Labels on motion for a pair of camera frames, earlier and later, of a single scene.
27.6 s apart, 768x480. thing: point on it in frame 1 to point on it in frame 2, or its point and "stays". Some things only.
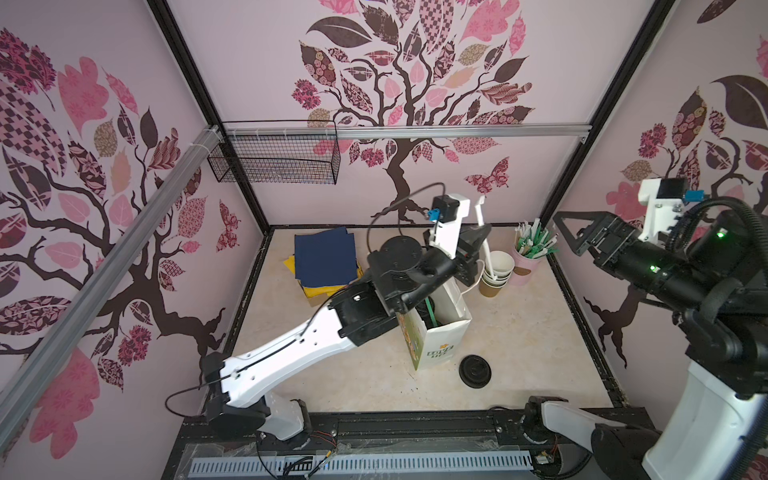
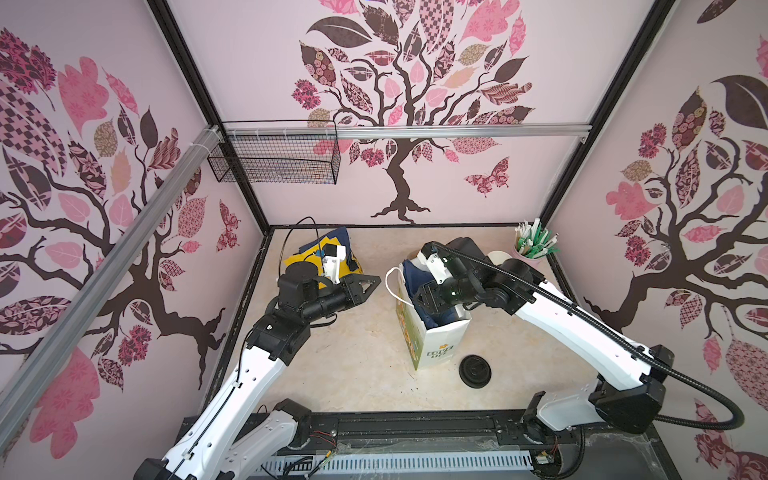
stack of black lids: [475, 371] stays
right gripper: [614, 234] to [430, 301]
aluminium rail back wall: [408, 131] stays
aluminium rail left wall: [17, 396] stays
